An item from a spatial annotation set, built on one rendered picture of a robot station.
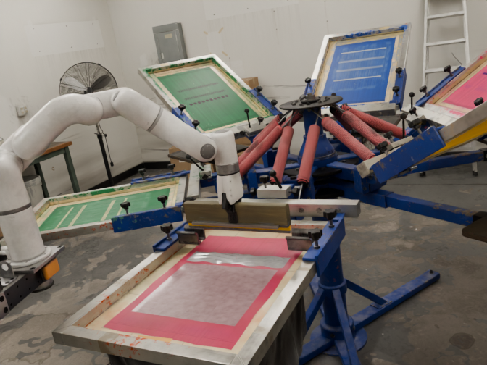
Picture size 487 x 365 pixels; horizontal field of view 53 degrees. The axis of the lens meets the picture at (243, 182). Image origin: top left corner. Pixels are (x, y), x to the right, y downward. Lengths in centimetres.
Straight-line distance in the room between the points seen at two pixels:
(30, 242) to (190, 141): 54
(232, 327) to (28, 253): 62
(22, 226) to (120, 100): 45
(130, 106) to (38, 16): 487
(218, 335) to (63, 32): 550
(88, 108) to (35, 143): 18
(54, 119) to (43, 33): 484
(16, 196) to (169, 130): 46
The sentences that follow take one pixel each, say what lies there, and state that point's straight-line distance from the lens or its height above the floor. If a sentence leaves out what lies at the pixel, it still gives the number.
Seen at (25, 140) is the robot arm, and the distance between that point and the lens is 146.
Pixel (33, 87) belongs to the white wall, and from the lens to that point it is 603.
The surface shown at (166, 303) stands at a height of 95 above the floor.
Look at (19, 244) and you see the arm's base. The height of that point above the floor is 120.
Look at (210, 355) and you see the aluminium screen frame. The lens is 117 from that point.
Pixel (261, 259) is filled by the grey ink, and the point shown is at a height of 96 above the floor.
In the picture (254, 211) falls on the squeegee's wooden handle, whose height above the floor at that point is 111.
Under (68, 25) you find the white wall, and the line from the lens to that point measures 655.
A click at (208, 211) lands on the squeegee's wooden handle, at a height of 111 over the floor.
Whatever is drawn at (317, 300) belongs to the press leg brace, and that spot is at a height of 30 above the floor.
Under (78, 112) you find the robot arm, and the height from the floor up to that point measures 153.
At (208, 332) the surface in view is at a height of 95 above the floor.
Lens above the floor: 166
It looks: 17 degrees down
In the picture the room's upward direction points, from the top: 9 degrees counter-clockwise
